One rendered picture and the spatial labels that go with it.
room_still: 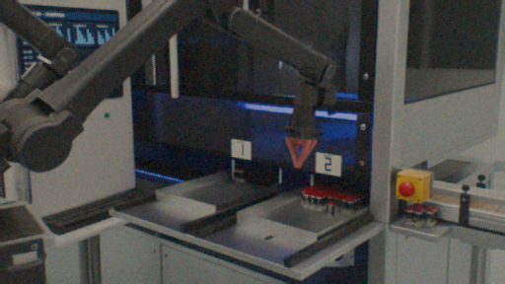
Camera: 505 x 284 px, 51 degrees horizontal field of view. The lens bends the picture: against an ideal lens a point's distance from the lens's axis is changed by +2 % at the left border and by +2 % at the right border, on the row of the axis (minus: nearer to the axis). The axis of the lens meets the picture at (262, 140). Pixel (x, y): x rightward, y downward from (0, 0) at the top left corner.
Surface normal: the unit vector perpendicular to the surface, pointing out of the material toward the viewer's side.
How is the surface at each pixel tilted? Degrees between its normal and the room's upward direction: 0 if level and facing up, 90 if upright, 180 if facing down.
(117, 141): 90
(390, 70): 90
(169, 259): 90
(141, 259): 90
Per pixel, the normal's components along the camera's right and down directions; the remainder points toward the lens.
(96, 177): 0.83, 0.11
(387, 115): -0.63, 0.15
